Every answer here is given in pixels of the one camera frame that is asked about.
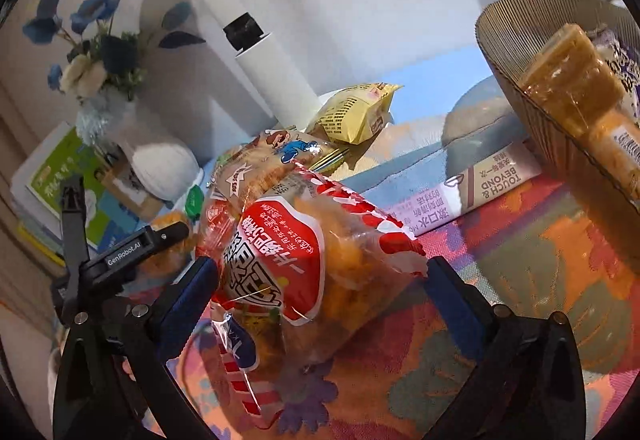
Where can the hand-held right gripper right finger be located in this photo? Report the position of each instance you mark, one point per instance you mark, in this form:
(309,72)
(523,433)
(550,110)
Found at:
(457,300)

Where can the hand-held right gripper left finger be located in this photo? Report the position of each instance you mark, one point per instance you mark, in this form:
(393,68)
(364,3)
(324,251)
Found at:
(192,300)

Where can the green and white packet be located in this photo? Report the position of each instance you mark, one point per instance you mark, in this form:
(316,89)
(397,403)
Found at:
(194,205)

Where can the white desk lamp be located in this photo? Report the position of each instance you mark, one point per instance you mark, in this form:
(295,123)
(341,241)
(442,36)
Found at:
(270,70)

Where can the red and white snack bag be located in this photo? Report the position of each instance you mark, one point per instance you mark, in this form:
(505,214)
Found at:
(300,270)

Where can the floral woven tablecloth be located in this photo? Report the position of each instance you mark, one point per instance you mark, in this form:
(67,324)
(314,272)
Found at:
(525,270)

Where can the blue artificial flowers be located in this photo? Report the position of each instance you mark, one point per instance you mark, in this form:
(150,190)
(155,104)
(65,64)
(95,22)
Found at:
(115,53)

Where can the white and pink carton box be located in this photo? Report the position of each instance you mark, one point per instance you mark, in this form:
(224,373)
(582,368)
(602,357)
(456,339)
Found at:
(465,190)

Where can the orange rice cracker packet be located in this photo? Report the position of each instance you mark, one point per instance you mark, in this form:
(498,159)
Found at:
(565,75)
(170,262)

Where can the green cover book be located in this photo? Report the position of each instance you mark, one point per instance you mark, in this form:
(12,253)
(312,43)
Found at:
(50,170)

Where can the yellow snack packet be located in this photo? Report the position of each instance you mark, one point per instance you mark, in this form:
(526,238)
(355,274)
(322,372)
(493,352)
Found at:
(345,118)

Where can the blue and white chip bag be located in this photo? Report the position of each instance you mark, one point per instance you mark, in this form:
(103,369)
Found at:
(625,65)

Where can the ribbed wooden basket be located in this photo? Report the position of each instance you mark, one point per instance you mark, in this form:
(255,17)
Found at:
(510,50)

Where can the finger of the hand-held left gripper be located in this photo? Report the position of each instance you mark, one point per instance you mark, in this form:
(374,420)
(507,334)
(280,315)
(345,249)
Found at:
(75,220)
(172,235)

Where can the clear biscuit packet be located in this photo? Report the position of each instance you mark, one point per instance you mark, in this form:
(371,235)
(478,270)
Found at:
(270,155)

